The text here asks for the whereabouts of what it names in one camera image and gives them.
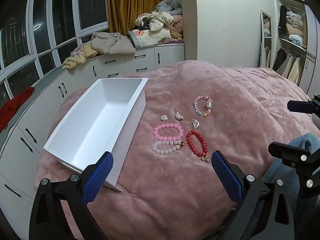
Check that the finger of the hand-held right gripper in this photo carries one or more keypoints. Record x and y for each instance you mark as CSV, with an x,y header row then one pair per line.
x,y
290,155
300,106

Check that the silver gold charm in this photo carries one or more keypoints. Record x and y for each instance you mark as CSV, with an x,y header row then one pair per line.
x,y
195,124

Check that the silver flower earring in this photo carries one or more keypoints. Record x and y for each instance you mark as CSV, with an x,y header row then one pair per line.
x,y
164,117

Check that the pink fleece blanket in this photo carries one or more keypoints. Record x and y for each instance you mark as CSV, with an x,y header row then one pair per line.
x,y
225,92

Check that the black hanging garment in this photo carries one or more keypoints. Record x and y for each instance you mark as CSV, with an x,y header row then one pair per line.
x,y
283,17

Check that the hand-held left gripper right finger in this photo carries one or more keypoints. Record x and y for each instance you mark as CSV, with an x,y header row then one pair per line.
x,y
226,177

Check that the white open wardrobe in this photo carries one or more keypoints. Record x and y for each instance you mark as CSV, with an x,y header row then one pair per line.
x,y
310,55

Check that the person's leg in blue jeans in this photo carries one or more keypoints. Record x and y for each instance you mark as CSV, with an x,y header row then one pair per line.
x,y
301,140

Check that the white rectangular box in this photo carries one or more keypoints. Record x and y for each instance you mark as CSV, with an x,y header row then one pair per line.
x,y
100,120

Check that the red cloth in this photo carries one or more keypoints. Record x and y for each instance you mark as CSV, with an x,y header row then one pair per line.
x,y
12,110

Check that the narrow wall mirror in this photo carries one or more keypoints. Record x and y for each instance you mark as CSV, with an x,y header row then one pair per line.
x,y
266,37

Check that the folded bedding stack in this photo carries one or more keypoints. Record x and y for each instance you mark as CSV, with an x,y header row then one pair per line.
x,y
296,27

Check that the white low cabinet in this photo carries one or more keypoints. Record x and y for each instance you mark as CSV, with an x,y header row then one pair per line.
x,y
140,62

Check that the grey blue quilt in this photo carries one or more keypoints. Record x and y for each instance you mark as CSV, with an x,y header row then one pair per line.
x,y
170,6

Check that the silver moon earring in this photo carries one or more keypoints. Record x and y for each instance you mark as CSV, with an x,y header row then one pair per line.
x,y
179,116

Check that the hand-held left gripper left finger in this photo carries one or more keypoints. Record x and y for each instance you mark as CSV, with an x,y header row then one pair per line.
x,y
98,177

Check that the hanging light coats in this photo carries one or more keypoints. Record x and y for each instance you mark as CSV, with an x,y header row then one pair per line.
x,y
290,65

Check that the yellow fleece throw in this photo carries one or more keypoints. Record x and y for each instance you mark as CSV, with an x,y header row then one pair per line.
x,y
80,55

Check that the beige garment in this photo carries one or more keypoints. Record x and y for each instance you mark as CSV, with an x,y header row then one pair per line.
x,y
112,42

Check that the gold curtain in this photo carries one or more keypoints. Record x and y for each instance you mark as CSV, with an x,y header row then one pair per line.
x,y
130,2

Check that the cream floral cushion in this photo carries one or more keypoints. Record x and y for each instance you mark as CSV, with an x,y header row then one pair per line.
x,y
147,36

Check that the cream puffer jacket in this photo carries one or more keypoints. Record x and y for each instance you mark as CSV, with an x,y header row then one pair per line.
x,y
157,20

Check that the pink bedding pile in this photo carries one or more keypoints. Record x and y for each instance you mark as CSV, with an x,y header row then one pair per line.
x,y
178,28

